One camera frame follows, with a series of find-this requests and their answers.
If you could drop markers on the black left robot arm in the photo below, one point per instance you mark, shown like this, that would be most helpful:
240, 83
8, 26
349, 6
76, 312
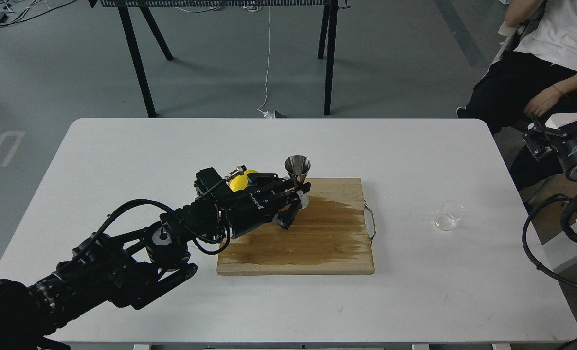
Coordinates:
141, 252

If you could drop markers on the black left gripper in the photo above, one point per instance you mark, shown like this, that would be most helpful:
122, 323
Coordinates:
261, 202

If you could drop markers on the steel double jigger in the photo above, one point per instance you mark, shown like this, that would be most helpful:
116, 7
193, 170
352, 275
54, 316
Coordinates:
297, 167

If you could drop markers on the yellow lemon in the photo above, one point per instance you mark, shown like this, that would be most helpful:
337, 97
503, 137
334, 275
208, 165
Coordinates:
241, 181

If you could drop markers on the clear glass cup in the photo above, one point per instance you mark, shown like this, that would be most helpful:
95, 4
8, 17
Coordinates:
448, 216

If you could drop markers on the seated person white shirt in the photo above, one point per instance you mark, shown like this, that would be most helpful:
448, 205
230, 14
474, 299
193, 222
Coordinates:
545, 57

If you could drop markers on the person's hand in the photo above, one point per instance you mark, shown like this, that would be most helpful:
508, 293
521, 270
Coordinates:
543, 102

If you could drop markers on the black metal frame table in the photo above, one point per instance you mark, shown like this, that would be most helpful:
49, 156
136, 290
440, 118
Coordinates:
202, 34

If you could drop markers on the wooden cutting board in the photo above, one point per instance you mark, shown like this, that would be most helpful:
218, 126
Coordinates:
328, 237

